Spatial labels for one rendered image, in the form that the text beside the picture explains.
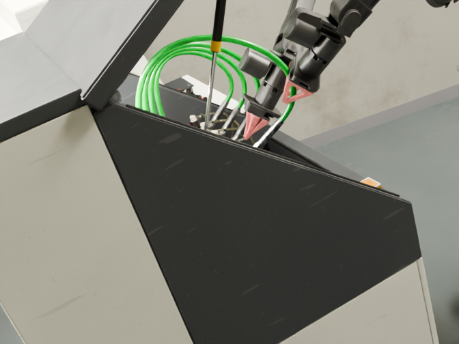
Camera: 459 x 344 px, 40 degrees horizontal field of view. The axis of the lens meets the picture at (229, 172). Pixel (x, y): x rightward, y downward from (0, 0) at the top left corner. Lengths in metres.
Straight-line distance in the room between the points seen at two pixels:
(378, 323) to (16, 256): 0.87
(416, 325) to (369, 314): 0.17
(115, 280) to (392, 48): 2.88
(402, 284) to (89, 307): 0.75
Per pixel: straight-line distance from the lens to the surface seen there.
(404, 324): 1.66
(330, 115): 3.84
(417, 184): 3.32
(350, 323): 1.55
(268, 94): 1.55
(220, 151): 1.19
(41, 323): 1.23
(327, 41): 1.36
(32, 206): 1.12
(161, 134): 1.13
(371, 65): 3.82
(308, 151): 1.81
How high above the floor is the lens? 1.79
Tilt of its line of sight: 27 degrees down
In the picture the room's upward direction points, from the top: 19 degrees counter-clockwise
